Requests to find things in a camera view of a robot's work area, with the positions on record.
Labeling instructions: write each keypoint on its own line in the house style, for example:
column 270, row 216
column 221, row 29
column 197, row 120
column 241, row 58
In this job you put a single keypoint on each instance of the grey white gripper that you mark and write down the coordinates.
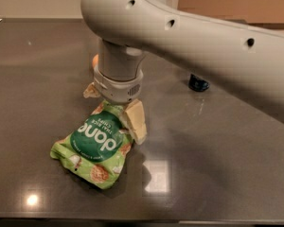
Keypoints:
column 118, row 89

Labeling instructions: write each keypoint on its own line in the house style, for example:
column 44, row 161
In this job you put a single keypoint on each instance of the green rice chip bag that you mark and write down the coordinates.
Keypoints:
column 97, row 150

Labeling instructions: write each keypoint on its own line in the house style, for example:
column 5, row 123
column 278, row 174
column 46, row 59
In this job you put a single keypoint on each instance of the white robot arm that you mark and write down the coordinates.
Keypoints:
column 245, row 61

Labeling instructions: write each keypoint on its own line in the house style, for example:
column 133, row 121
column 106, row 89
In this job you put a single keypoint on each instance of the blue pepsi can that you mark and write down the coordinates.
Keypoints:
column 198, row 85

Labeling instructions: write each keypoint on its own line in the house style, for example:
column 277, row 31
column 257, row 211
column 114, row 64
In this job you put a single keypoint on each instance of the orange fruit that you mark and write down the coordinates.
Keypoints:
column 95, row 61

